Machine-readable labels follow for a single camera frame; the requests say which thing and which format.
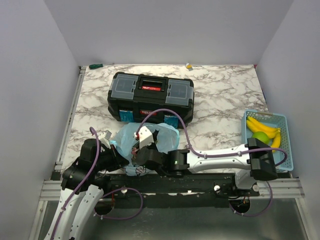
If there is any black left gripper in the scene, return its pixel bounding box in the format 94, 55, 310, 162
93, 143, 130, 172

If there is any light blue plastic bag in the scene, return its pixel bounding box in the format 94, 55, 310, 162
110, 123, 180, 177

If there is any green fake apple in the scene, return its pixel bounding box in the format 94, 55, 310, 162
252, 131, 271, 145

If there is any purple fake grape bunch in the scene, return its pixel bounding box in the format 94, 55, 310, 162
131, 147, 140, 159

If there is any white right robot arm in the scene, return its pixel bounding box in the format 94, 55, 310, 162
135, 138, 278, 196

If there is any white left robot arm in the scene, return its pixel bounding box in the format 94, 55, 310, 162
45, 138, 129, 240

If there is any yellow fake banana bunch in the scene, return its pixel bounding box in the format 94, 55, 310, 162
246, 116, 282, 148

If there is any black plastic toolbox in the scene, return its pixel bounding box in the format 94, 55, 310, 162
107, 72, 195, 125

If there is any small yellow blue object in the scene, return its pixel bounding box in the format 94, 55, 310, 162
185, 63, 193, 71

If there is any light blue plastic basket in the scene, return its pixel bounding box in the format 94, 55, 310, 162
241, 109, 294, 172

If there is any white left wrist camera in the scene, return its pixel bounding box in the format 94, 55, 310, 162
98, 130, 112, 151

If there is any black metal base rail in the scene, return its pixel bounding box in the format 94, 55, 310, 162
49, 172, 261, 208

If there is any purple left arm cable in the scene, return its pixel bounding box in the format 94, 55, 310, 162
49, 126, 145, 240

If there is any green handled screwdriver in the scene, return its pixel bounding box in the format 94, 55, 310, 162
88, 63, 114, 70

